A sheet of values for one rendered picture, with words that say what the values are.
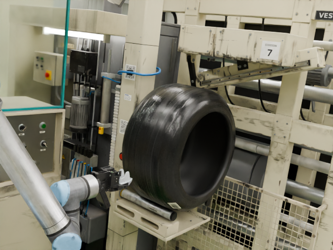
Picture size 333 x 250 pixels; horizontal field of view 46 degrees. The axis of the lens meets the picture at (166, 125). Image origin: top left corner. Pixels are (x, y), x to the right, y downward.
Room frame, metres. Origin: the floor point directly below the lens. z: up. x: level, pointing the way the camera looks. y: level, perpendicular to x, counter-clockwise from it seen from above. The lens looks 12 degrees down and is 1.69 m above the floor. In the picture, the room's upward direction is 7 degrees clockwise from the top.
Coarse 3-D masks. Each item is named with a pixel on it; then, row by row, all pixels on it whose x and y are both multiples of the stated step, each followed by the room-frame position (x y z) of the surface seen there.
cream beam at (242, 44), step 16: (192, 32) 2.12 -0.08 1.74; (208, 32) 2.05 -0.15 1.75; (224, 32) 1.99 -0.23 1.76; (240, 32) 1.94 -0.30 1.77; (256, 32) 1.89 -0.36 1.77; (272, 32) 1.84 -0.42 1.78; (192, 48) 2.11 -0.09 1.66; (208, 48) 2.05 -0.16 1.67; (224, 48) 1.99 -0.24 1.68; (240, 48) 1.93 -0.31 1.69; (256, 48) 1.88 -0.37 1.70; (288, 48) 1.82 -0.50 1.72; (304, 48) 1.96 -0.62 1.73; (288, 64) 1.85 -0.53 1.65
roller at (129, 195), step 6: (120, 192) 1.90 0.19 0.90; (126, 192) 1.88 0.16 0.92; (132, 192) 1.88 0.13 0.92; (126, 198) 1.88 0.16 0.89; (132, 198) 1.85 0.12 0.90; (138, 198) 1.83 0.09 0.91; (144, 198) 1.82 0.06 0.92; (138, 204) 1.83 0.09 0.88; (144, 204) 1.79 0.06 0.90; (150, 204) 1.78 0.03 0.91; (156, 204) 1.77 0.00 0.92; (150, 210) 1.78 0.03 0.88; (156, 210) 1.74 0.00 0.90; (162, 210) 1.73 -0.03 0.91; (168, 210) 1.72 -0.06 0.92; (168, 216) 1.70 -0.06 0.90; (174, 216) 1.70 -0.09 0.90
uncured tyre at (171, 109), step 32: (160, 96) 1.77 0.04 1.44; (192, 96) 1.73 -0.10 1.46; (128, 128) 1.73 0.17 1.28; (160, 128) 1.63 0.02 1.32; (192, 128) 1.67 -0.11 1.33; (224, 128) 2.05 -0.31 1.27; (128, 160) 1.69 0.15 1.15; (160, 160) 1.59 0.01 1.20; (192, 160) 2.13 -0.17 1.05; (224, 160) 1.95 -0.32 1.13; (160, 192) 1.62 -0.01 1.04; (192, 192) 1.95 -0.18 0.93
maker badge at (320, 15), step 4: (316, 12) 2.04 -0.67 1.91; (320, 12) 2.03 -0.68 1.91; (324, 12) 2.02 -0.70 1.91; (328, 12) 2.00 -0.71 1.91; (332, 12) 1.99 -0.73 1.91; (316, 16) 2.04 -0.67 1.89; (320, 16) 2.03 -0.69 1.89; (324, 16) 2.01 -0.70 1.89; (328, 16) 2.00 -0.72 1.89; (332, 16) 1.99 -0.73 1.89; (328, 20) 2.00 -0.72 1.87; (332, 20) 1.99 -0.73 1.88
